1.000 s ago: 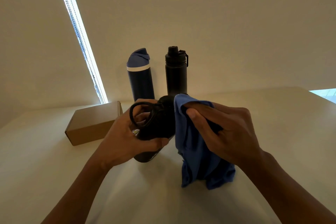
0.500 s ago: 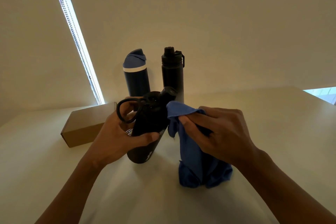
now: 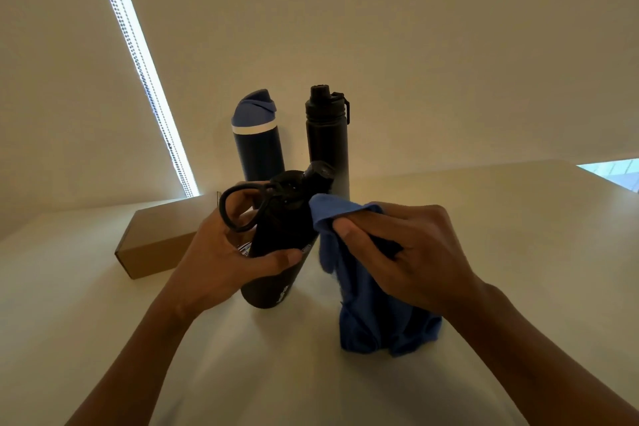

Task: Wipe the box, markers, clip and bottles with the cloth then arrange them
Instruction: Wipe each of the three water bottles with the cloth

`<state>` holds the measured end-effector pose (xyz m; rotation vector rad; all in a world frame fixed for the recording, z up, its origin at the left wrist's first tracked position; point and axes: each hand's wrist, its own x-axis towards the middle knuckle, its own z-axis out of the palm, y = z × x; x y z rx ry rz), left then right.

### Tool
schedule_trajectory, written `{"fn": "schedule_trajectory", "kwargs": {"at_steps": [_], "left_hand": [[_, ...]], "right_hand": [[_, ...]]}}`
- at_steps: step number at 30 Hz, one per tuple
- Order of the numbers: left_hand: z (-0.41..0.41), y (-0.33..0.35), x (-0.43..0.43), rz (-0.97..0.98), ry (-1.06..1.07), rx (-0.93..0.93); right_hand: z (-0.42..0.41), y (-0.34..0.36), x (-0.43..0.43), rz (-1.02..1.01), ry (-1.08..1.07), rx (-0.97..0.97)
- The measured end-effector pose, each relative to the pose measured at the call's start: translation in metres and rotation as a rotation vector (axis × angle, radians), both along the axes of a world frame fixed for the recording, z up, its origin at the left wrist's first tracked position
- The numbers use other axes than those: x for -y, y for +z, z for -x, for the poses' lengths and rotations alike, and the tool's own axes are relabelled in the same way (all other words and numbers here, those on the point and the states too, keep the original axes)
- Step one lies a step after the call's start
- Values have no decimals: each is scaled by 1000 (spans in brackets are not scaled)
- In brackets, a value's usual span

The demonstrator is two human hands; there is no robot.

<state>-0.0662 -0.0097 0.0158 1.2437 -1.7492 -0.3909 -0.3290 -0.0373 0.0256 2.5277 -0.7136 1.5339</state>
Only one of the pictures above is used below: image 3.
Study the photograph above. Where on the person's left hand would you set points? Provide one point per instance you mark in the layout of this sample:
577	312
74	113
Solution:
214	271

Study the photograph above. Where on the person's right hand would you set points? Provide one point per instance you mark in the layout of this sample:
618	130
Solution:
429	266

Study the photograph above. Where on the brown paper box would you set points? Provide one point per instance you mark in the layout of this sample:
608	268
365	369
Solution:
155	236

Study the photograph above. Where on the blue cloth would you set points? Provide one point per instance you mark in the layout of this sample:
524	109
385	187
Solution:
369	326

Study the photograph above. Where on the navy bottle with blue lid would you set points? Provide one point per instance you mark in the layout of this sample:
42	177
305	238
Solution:
257	151

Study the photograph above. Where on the black grey gradient bottle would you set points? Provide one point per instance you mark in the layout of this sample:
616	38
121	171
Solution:
327	141

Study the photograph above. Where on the person's right forearm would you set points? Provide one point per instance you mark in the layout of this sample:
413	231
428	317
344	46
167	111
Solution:
549	366

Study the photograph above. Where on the bright side window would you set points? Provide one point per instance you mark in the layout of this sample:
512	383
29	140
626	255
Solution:
614	173

